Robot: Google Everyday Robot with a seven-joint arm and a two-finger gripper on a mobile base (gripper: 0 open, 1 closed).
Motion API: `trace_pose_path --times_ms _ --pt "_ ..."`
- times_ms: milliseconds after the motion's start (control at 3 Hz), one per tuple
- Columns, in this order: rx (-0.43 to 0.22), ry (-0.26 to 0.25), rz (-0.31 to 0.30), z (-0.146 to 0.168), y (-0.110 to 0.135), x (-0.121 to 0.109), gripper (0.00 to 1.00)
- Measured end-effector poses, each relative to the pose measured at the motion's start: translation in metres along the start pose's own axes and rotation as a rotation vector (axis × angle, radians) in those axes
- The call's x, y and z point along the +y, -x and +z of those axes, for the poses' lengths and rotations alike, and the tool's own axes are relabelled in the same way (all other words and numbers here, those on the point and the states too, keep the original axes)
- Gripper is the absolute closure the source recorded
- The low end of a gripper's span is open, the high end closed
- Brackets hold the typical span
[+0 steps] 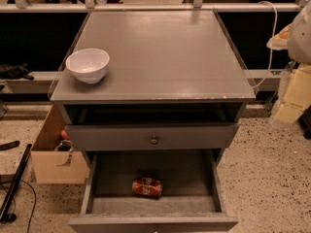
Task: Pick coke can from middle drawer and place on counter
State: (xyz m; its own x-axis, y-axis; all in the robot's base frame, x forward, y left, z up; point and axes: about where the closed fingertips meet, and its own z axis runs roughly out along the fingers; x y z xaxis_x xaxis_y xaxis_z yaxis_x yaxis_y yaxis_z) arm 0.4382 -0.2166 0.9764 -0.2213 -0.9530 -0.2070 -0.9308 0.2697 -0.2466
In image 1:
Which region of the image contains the grey wooden drawer cabinet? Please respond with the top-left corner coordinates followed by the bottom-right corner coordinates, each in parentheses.
top-left (48, 9), bottom-right (258, 157)

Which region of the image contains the black flat tool on floor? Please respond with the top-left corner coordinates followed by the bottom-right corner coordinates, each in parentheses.
top-left (0, 141), bottom-right (20, 151)

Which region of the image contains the orange ball in box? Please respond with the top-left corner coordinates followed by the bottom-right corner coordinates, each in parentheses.
top-left (60, 130), bottom-right (69, 140)

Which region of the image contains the red crushed coke can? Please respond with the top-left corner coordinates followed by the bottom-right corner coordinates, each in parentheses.
top-left (132, 177), bottom-right (162, 197)

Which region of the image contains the white ceramic bowl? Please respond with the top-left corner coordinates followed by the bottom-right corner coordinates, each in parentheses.
top-left (65, 49), bottom-right (110, 83)

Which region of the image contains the open grey middle drawer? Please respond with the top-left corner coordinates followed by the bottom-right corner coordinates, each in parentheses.
top-left (69, 150), bottom-right (238, 233)

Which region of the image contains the white cable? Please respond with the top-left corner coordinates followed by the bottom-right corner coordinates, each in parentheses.
top-left (251, 0), bottom-right (280, 89)

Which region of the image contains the black cable on floor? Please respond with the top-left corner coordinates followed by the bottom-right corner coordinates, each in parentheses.
top-left (0, 178), bottom-right (38, 233)

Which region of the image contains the round metal drawer knob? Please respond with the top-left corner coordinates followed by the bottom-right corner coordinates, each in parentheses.
top-left (150, 136), bottom-right (158, 145)

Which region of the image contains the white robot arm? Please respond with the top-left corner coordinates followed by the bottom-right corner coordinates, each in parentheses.
top-left (266, 2), bottom-right (311, 128)

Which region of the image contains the brown cardboard box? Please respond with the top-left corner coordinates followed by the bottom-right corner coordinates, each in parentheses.
top-left (31, 106), bottom-right (88, 184)

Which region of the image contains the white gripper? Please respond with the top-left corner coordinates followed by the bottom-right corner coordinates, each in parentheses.
top-left (266, 24), bottom-right (311, 127)

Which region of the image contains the black pole on floor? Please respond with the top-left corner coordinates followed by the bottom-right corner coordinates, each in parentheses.
top-left (0, 144), bottom-right (32, 222)

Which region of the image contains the closed grey top drawer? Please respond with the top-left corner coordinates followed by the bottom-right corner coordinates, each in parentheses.
top-left (65, 123), bottom-right (238, 151)

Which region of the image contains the metal railing beam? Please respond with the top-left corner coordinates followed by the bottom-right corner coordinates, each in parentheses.
top-left (0, 2), bottom-right (301, 13)

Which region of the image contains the black object on ledge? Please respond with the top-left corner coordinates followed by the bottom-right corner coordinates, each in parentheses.
top-left (0, 63), bottom-right (34, 80)

